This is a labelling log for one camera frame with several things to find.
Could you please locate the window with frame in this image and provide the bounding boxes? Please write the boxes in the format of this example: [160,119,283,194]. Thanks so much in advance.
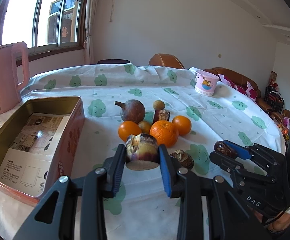
[0,0,86,60]

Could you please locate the pink cartoon cup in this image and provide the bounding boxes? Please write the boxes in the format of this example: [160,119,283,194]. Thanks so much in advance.
[194,70,220,96]

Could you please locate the dark water chestnut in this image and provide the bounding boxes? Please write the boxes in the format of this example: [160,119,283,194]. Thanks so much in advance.
[169,150,194,170]

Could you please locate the brown passion fruit with stem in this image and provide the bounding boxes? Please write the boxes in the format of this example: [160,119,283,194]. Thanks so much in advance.
[114,99,146,124]

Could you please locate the dark round stool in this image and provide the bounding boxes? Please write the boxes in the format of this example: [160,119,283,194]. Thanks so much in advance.
[97,59,130,64]

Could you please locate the large orange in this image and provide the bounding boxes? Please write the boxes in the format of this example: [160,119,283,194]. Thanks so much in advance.
[149,120,179,148]

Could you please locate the cut sugarcane piece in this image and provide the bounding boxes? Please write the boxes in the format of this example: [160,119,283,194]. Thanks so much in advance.
[125,133,159,171]

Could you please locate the pink curtain right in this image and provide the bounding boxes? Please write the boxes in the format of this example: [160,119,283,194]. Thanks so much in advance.
[84,0,98,65]

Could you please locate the cluttered side shelf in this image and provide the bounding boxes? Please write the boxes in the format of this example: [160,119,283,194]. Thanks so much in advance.
[264,71,284,113]

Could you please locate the dark brown chestnut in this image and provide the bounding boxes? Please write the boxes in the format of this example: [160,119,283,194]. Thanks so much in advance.
[214,141,237,159]

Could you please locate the brown leather chair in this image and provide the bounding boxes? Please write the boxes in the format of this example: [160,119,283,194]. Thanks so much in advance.
[148,54,185,69]

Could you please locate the right hand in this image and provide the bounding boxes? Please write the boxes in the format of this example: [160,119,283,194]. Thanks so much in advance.
[267,212,290,232]

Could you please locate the small orange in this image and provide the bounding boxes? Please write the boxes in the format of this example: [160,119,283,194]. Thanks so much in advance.
[172,115,192,136]
[118,121,142,142]

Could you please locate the printed paper sheet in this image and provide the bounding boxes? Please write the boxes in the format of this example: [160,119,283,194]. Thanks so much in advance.
[0,113,69,197]

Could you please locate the pink metal tin box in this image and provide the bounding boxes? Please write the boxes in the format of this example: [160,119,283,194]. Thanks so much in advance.
[0,96,85,206]

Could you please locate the pink electric kettle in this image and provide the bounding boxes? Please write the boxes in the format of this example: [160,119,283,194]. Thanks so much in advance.
[0,41,30,114]

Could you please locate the yellowish longan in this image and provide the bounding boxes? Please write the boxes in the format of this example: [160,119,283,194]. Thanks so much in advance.
[138,120,152,134]

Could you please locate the brown leather sofa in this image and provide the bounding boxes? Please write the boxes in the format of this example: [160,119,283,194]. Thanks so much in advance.
[205,67,290,123]

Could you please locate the pink floral cushion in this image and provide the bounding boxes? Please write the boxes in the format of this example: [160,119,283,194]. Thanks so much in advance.
[246,82,257,102]
[219,74,246,95]

